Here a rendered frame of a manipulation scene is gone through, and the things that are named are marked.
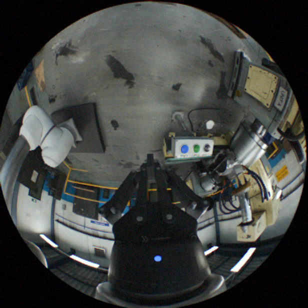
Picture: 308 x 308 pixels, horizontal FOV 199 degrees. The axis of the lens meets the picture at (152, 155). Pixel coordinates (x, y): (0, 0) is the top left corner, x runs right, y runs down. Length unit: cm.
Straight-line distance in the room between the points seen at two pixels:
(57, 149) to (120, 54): 53
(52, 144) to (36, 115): 19
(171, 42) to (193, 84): 24
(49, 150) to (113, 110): 41
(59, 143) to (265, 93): 98
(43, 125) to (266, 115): 101
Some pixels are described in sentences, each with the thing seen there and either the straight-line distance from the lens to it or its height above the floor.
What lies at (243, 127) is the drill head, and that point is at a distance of 59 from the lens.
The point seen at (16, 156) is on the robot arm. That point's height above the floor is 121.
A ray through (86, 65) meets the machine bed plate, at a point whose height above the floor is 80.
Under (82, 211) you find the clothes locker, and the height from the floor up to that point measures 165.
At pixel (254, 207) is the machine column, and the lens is 101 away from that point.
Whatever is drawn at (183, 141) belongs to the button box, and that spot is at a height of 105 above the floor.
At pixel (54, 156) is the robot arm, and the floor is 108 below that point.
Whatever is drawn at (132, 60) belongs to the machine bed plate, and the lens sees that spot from 46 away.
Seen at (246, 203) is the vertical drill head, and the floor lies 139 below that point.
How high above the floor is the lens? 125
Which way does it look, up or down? 36 degrees down
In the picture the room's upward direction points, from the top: 176 degrees clockwise
